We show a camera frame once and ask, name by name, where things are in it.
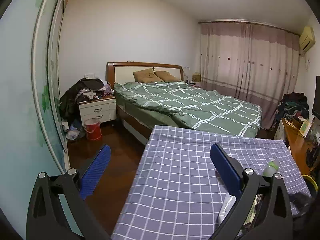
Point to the dark clothes pile on cabinet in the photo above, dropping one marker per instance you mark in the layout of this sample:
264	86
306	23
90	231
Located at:
69	109

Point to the tissue box on far nightstand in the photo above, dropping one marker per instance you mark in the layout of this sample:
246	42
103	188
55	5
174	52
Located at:
196	77

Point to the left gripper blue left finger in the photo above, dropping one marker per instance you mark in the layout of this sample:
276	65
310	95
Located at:
94	171

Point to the green plaid duvet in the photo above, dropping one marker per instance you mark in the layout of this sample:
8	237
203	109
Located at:
194	108

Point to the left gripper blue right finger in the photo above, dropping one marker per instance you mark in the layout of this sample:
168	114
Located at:
228	168

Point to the clear bottle green cap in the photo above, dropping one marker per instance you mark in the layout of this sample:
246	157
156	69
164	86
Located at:
271	168

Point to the black television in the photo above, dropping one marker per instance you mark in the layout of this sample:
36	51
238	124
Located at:
316	102

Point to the yellow rimmed trash bin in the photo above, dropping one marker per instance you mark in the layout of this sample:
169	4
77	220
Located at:
311	184

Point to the wooden desk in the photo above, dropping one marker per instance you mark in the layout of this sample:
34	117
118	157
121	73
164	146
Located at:
298	146

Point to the beige air conditioner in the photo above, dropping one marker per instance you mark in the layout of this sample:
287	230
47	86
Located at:
306	40

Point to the brown pillow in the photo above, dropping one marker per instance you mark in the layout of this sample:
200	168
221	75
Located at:
166	76
146	76

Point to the clothes pile on desk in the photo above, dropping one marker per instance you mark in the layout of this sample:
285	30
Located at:
292	106

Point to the blue checkered tablecloth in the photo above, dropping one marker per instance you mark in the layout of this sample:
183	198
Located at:
177	193

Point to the left brown pillow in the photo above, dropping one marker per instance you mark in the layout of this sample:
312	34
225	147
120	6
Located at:
146	76

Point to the plastic bags on floor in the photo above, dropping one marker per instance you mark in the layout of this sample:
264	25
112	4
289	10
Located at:
75	132

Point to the white bedside cabinet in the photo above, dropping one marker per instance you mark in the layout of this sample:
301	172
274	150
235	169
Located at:
103	109

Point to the pink striped curtain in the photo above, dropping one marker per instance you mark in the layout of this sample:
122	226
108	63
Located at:
251	62

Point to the red bucket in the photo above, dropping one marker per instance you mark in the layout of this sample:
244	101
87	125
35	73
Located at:
92	128

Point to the sliding wardrobe door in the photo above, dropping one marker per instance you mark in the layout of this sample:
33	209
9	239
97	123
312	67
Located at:
30	121

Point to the wooden bed headboard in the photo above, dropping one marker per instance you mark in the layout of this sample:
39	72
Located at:
123	72

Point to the white tissue pack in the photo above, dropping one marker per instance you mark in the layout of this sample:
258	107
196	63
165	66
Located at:
228	203

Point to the right brown pillow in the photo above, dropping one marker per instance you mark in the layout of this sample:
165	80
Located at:
166	76

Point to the dark patterned box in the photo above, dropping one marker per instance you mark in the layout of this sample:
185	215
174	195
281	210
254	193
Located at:
253	211

